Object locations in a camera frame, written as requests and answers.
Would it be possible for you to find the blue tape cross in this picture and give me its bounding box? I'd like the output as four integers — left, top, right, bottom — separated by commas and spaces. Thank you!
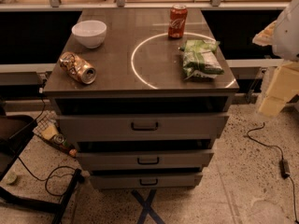
131, 189, 165, 224

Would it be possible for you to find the crushed gold can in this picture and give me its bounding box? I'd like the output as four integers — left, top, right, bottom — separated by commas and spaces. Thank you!
58, 51, 96, 85

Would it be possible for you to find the drawer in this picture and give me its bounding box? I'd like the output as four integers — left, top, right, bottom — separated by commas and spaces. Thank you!
77, 149, 214, 171
90, 173, 203, 189
58, 113, 228, 143

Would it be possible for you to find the lime wedge on floor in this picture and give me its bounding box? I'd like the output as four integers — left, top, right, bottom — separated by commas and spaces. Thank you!
6, 172, 18, 185

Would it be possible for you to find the red soda can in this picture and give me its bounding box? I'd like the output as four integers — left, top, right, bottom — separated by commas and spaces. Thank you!
168, 4, 188, 38

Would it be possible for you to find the top drawer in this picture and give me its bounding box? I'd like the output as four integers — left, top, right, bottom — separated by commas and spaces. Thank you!
58, 113, 228, 143

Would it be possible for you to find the black power adapter cable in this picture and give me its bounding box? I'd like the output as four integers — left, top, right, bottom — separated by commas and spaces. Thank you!
243, 122, 299, 224

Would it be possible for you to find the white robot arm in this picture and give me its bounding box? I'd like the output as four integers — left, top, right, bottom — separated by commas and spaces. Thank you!
252, 0, 299, 118

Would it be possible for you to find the black floor cable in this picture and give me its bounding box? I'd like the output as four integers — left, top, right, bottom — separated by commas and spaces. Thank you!
17, 156, 78, 198

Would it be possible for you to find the black chair frame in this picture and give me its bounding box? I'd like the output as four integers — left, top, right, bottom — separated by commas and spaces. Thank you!
0, 115, 83, 224

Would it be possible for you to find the grey drawer cabinet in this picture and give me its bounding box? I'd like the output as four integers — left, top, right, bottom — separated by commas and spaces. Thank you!
45, 8, 238, 176

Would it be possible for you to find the middle drawer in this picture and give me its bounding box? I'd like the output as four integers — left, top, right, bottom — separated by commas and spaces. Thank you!
77, 149, 214, 171

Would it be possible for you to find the green jalapeno chip bag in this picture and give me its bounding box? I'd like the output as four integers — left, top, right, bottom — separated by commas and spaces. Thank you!
179, 39, 224, 78

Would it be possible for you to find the white bowl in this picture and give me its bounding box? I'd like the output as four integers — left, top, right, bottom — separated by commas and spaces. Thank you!
71, 20, 107, 49

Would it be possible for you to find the bottom drawer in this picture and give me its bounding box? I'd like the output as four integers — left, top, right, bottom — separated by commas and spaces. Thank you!
90, 173, 203, 189

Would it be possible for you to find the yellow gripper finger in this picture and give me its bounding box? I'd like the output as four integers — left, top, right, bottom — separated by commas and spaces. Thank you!
258, 62, 299, 118
252, 21, 276, 47

